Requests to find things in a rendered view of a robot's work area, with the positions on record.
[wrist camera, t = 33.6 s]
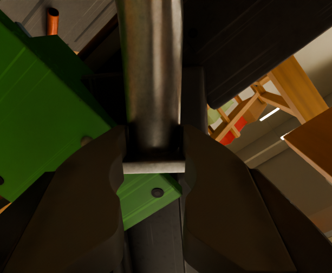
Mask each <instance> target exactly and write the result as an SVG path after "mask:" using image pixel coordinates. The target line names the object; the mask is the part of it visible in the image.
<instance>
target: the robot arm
mask: <svg viewBox="0 0 332 273"><path fill-rule="evenodd" d="M127 153H130V142H129V129H128V126H126V125H117V126H115V127H113V128H112V129H110V130H108V131H107V132H105V133H103V134H102V135H100V136H99V137H97V138H96V139H94V140H92V141H91V142H89V143H87V144H86V145H84V146H83V147H81V148H80V149H78V150H77V151H76V152H74V153H73V154H72V155H71V156H70V157H69V158H67V159H66V160H65V161H64V162H63V163H62V164H61V165H60V166H59V167H58V168H57V169H56V170H55V171H52V172H44V173H43V174H42V175H41V176H40V177H39V178H38V179H37V180H36V181H35V182H34V183H33V184H31V185H30V186H29V187H28V188H27V189H26V190H25V191H24V192H23V193H22V194H21V195H20V196H19V197H18V198H17V199H16V200H14V201H13V202H12V203H11V204H10V205H9V206H8V207H7V208H6V209H5V210H4V211H3V212H2V213H1V214H0V273H110V272H111V271H113V270H114V269H115V268H116V267H117V266H118V265H119V264H120V263H121V261H122V258H123V243H124V228H123V220H122V213H121V205H120V199H119V197H118V196H117V194H116V192H117V190H118V188H119V187H120V186H121V184H122V183H123V181H124V174H123V165H122V161H123V159H124V157H125V156H126V155H127ZM179 153H182V154H183V156H184V157H185V158H186V161H185V175H184V180H185V182H186V183H187V184H188V186H189V187H190V189H191V192H190V193H189V194H188V195H187V196H186V199H185V211H184V224H183V255H184V259H185V261H186V262H187V263H188V265H190V266H191V267H192V268H194V269H195V270H196V271H198V272H199V273H332V242H331V241H330V240H329V239H328V238H327V237H326V236H325V235H324V233H323V232H322V231H321V230H320V229H319V228H318V227H317V226H316V225H315V224H314V223H313V222H312V221H311V220H310V219H309V218H308V217H307V216H306V215H305V214H304V213H303V212H302V211H301V210H300V209H299V208H298V207H297V206H296V205H295V204H294V203H292V202H291V201H290V200H289V199H288V198H287V197H286V196H285V195H284V194H283V193H282V192H281V191H280V190H279V189H278V188H277V187H276V186H275V185H274V184H273V183H272V182H271V181H270V180H269V179H268V178H267V177H266V176H265V175H264V174H263V173H262V172H261V171H260V170H259V169H252V168H249V167H248V166H247V165H246V164H245V163H244V162H243V161H242V160H241V159H240V158H239V157H238V156H237V155H235V154H234V153H233V152H232V151H231V150H229V149H228V148H227V147H225V146H224V145H223V144H221V143H219V142H218V141H217V140H215V139H213V138H212V137H210V136H208V135H207V134H205V133H203V132H202V131H200V130H199V129H197V128H195V127H194V126H192V125H189V124H186V125H182V126H180V140H179Z"/></svg>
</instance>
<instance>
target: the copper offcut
mask: <svg viewBox="0 0 332 273"><path fill-rule="evenodd" d="M58 21H59V11H58V10H57V9H55V8H49V9H48V15H47V35H57V34H58Z"/></svg>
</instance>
